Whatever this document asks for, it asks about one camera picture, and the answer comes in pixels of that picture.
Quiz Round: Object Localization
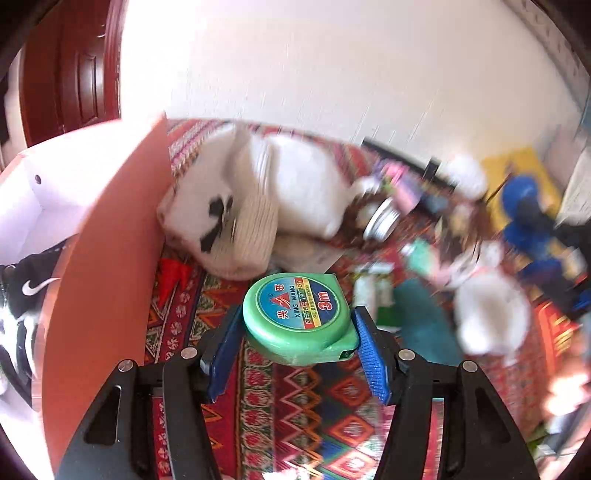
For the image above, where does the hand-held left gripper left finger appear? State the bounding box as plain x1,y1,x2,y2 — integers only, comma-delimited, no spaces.
55,305,245,480

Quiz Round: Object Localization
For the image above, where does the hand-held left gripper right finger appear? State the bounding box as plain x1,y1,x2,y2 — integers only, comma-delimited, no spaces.
353,305,541,480

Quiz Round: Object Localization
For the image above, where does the green tape measure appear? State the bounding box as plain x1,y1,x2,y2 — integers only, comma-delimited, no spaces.
242,272,361,367

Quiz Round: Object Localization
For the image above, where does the green pink spout pouch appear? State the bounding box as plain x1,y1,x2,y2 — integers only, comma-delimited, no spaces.
401,240,446,280

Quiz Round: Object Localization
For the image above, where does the orange cardboard box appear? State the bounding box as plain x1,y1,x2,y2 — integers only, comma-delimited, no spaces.
0,111,174,480

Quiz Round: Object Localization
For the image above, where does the green and white packet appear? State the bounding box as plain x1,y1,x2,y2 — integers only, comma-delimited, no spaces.
375,295,404,329

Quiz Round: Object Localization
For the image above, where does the teal cloth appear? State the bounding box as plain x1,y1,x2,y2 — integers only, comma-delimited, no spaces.
394,279,462,370

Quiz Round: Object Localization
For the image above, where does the colourful patterned blanket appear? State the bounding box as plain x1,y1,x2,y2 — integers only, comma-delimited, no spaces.
143,117,583,480

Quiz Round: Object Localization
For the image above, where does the red plastic toy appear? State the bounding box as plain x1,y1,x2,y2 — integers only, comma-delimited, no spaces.
154,258,192,310

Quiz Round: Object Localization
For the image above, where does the white plush toy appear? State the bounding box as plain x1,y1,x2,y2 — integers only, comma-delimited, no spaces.
450,240,532,356

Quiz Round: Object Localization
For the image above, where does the straw hat with black bow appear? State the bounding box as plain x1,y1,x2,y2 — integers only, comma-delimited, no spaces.
201,134,280,281

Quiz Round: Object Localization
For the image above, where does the metal-lidded jar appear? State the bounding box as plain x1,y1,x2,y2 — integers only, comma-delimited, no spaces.
362,196,402,241

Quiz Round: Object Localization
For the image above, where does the pink purple striped item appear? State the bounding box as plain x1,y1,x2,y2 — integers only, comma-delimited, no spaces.
376,159,423,215

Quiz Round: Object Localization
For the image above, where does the white plush pillow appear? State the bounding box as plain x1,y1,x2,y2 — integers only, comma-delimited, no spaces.
157,122,370,259

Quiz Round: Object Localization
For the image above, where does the blue plastic object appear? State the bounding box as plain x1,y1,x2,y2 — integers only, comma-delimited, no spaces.
502,174,589,319

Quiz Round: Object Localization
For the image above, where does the black white sneaker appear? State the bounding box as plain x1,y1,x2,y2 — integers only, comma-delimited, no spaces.
0,314,49,409
0,237,77,324

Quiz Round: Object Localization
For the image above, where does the bubble wrap ball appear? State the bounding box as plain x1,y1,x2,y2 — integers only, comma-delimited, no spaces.
445,154,488,199

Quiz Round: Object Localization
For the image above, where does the dark red wooden door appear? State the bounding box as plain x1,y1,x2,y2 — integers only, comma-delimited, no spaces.
18,0,125,148

